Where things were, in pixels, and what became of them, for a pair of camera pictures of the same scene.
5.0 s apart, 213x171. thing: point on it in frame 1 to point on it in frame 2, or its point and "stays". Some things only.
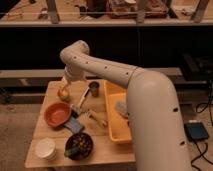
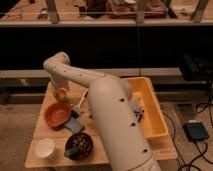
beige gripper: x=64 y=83 to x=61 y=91
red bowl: x=57 y=114 stays
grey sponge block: x=73 y=124 stays
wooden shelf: x=69 y=13 stays
